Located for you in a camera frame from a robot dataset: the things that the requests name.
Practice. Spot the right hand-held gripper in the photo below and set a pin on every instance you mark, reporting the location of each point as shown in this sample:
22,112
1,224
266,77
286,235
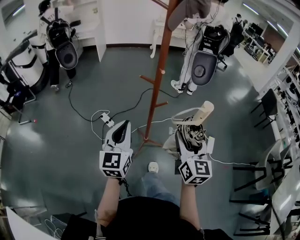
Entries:
197,170

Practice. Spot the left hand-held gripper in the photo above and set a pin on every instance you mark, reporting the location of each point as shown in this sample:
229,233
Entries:
114,161

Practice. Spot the brown wooden coat rack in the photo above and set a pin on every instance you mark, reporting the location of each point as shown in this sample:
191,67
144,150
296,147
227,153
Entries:
161,58

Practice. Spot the person's left forearm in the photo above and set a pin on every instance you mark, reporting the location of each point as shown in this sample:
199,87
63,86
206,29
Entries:
110,201

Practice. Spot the person's right forearm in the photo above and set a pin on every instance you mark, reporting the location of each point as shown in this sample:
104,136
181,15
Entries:
191,206

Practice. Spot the white power adapter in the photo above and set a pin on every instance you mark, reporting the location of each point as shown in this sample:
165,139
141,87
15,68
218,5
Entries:
211,144

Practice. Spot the person's white shoe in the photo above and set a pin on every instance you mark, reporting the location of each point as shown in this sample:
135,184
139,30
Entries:
153,167

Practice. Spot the person's blue jeans leg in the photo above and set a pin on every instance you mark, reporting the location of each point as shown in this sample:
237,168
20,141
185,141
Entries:
159,187

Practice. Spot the white power strip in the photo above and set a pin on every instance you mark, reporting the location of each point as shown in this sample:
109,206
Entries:
107,118

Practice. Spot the person's black shirt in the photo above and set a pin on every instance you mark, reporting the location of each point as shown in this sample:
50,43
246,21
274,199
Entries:
150,222

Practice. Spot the white and black chair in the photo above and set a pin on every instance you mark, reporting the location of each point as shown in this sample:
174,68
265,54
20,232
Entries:
267,178

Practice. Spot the black metal chair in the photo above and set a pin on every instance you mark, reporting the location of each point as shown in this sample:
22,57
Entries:
267,107

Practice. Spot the white rounded table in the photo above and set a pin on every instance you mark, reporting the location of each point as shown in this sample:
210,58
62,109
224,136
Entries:
25,227

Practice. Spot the white and black machine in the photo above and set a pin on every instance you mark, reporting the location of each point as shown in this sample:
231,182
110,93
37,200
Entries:
25,63

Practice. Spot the white table with carved leg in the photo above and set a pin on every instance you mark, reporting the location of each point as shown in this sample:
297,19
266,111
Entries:
157,35

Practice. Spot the white cabinet desk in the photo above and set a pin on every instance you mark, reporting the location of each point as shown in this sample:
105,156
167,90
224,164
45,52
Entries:
93,28

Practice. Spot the grey-brown garment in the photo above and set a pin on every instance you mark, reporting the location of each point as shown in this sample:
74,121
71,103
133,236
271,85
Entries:
187,11

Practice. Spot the black frame chair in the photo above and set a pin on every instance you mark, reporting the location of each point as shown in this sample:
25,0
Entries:
16,98

